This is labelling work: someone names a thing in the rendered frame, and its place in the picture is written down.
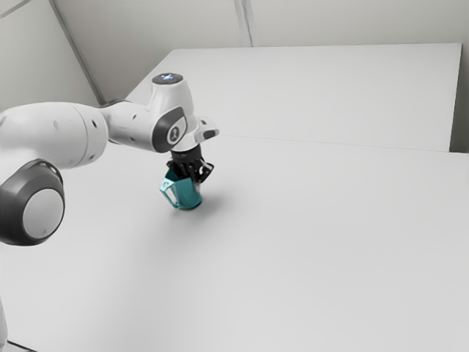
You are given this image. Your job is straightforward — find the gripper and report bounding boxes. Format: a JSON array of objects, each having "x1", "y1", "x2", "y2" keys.
[{"x1": 166, "y1": 143, "x2": 215, "y2": 194}]

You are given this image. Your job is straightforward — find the teal faceted mug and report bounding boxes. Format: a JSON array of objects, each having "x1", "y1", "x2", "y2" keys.
[{"x1": 158, "y1": 168, "x2": 204, "y2": 211}]

